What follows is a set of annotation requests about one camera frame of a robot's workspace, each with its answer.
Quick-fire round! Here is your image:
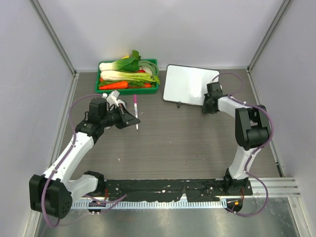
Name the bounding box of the small whiteboard with black frame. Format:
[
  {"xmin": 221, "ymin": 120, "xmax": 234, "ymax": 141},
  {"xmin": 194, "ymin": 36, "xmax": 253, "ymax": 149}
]
[{"xmin": 163, "ymin": 64, "xmax": 219, "ymax": 106}]

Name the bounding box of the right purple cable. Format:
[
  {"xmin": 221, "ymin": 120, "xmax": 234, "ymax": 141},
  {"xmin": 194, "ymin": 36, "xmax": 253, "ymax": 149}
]
[{"xmin": 211, "ymin": 73, "xmax": 275, "ymax": 217}]

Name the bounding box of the purple cable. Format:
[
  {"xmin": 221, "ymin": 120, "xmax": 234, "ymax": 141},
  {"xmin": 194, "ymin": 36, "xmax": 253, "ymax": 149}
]
[
  {"xmin": 40, "ymin": 93, "xmax": 106, "ymax": 228},
  {"xmin": 211, "ymin": 73, "xmax": 275, "ymax": 217}
]

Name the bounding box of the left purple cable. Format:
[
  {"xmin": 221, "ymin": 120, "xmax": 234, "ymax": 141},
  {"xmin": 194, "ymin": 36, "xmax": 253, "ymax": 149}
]
[{"xmin": 40, "ymin": 93, "xmax": 106, "ymax": 228}]

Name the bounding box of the white slotted cable duct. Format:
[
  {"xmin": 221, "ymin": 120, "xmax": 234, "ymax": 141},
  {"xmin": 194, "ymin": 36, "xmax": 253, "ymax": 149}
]
[{"xmin": 71, "ymin": 198, "xmax": 227, "ymax": 210}]

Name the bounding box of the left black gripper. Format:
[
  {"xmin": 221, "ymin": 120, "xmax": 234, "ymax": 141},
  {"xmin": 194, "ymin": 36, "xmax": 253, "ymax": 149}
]
[{"xmin": 101, "ymin": 103, "xmax": 140, "ymax": 129}]

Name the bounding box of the lower bok choy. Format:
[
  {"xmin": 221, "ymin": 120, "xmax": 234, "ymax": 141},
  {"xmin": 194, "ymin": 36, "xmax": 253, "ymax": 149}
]
[{"xmin": 100, "ymin": 70, "xmax": 160, "ymax": 84}]

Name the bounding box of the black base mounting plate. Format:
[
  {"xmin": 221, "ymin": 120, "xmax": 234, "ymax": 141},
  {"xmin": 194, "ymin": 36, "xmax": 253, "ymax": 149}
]
[{"xmin": 106, "ymin": 179, "xmax": 253, "ymax": 202}]

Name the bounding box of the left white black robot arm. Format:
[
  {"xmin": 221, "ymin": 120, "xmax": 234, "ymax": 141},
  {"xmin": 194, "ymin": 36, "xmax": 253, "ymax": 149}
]
[{"xmin": 29, "ymin": 95, "xmax": 141, "ymax": 219}]

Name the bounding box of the green plastic tray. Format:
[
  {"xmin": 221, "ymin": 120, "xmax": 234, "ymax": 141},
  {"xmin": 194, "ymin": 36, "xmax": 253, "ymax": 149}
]
[{"xmin": 95, "ymin": 59, "xmax": 160, "ymax": 95}]

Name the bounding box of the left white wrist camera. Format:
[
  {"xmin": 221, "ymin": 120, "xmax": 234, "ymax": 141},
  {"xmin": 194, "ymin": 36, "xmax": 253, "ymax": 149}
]
[{"xmin": 102, "ymin": 90, "xmax": 126, "ymax": 108}]

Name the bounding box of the large orange carrot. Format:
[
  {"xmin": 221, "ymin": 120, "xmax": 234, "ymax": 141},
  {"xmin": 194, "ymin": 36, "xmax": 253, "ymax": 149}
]
[{"xmin": 99, "ymin": 81, "xmax": 128, "ymax": 90}]

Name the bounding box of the pink white marker pen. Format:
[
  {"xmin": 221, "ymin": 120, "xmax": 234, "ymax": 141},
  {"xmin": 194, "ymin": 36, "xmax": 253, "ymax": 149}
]
[{"xmin": 133, "ymin": 94, "xmax": 139, "ymax": 131}]

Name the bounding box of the upper bok choy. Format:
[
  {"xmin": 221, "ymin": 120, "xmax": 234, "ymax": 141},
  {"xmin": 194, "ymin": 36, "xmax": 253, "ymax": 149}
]
[{"xmin": 99, "ymin": 50, "xmax": 141, "ymax": 72}]

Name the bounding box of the bok choy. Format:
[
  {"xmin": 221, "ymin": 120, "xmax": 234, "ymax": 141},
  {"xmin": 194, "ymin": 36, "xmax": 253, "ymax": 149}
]
[
  {"xmin": 99, "ymin": 50, "xmax": 141, "ymax": 72},
  {"xmin": 100, "ymin": 70, "xmax": 160, "ymax": 84}
]

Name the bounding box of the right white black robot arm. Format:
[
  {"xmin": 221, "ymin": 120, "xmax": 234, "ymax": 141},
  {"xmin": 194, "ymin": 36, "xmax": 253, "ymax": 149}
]
[{"xmin": 202, "ymin": 82, "xmax": 271, "ymax": 195}]

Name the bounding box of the green long beans bundle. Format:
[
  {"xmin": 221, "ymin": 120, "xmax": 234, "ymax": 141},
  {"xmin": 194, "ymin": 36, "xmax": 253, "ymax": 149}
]
[{"xmin": 138, "ymin": 60, "xmax": 159, "ymax": 76}]

